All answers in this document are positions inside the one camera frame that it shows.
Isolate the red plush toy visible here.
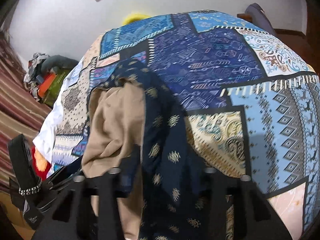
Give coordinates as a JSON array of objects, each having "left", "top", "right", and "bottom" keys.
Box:
[{"left": 31, "top": 146, "right": 51, "bottom": 181}]

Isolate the grey blue backpack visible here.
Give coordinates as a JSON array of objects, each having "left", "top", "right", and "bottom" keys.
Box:
[{"left": 245, "top": 3, "right": 277, "bottom": 36}]

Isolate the yellow blanket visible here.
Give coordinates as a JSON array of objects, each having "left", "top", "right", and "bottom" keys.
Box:
[{"left": 122, "top": 13, "right": 150, "bottom": 25}]

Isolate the striped red beige curtain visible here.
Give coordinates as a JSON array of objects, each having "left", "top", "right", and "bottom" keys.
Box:
[{"left": 1, "top": 32, "right": 50, "bottom": 193}]

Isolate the orange box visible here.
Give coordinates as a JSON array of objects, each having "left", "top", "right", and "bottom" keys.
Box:
[{"left": 38, "top": 74, "right": 56, "bottom": 98}]

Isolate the grey bolster pillow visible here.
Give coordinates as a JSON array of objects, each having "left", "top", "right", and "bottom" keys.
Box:
[{"left": 41, "top": 55, "right": 78, "bottom": 75}]

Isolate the white pillow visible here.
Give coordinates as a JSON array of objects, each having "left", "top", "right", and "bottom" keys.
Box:
[{"left": 33, "top": 57, "right": 84, "bottom": 164}]

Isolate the navy patterned hooded sweater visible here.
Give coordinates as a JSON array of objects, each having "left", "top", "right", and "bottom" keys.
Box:
[{"left": 81, "top": 58, "right": 234, "bottom": 240}]

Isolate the blue patchwork quilt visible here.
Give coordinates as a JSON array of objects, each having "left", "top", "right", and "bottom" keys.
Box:
[{"left": 52, "top": 11, "right": 319, "bottom": 239}]

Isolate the black phone on mount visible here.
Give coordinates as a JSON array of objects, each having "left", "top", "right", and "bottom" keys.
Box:
[{"left": 7, "top": 134, "right": 43, "bottom": 230}]

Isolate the pile of clutter clothes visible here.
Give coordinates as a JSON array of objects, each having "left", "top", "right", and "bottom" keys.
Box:
[{"left": 23, "top": 53, "right": 49, "bottom": 101}]

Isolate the green storage box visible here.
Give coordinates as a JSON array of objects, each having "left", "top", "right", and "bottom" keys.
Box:
[{"left": 42, "top": 69, "right": 71, "bottom": 107}]

